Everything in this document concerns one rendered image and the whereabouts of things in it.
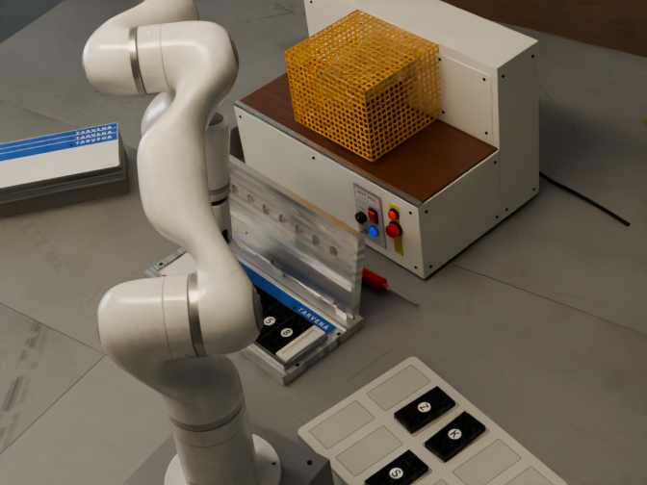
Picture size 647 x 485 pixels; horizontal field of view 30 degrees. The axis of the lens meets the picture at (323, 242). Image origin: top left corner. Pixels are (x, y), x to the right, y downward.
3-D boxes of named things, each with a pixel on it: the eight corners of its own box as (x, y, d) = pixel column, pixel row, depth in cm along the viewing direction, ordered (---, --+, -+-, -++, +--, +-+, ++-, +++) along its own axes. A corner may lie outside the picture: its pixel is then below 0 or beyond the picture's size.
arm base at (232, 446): (235, 545, 186) (216, 468, 174) (142, 497, 195) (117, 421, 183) (304, 460, 197) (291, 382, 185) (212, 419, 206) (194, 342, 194)
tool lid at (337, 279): (208, 147, 245) (216, 145, 246) (208, 227, 255) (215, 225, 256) (358, 239, 218) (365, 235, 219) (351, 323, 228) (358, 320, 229)
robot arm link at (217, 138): (173, 186, 225) (220, 193, 223) (171, 122, 217) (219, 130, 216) (190, 165, 231) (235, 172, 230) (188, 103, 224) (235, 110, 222)
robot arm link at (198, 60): (160, 366, 177) (270, 353, 177) (144, 358, 166) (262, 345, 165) (135, 43, 187) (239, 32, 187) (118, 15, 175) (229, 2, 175)
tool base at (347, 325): (144, 281, 248) (141, 268, 246) (221, 230, 258) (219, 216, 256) (283, 386, 222) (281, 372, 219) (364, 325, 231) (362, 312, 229)
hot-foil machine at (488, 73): (245, 175, 272) (216, 29, 247) (374, 93, 290) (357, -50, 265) (501, 330, 226) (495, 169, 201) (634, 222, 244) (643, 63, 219)
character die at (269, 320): (243, 333, 230) (242, 328, 230) (281, 305, 235) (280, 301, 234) (259, 344, 227) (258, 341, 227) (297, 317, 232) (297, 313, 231)
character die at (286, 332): (259, 344, 228) (258, 340, 227) (297, 317, 232) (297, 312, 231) (276, 357, 225) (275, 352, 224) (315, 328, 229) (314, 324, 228)
